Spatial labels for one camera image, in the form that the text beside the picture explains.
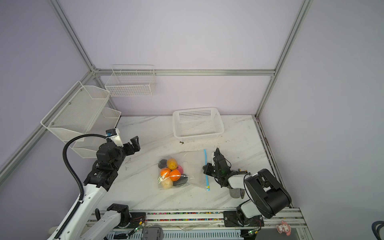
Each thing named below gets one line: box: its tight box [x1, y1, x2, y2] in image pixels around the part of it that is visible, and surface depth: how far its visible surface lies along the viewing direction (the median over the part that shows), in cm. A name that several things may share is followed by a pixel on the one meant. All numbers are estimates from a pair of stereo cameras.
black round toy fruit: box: [173, 174, 189, 186], surface depth 82 cm
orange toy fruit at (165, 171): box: [160, 167, 171, 177], surface depth 83 cm
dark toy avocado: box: [158, 159, 167, 169], surface depth 88 cm
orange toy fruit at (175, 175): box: [169, 169, 182, 182], surface depth 81 cm
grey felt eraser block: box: [229, 188, 245, 199], surface depth 82 cm
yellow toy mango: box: [167, 157, 178, 170], surface depth 84 cm
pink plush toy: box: [276, 220, 292, 236], surface depth 71 cm
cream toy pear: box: [160, 177, 173, 190], surface depth 81 cm
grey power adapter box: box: [141, 224, 164, 240], surface depth 71 cm
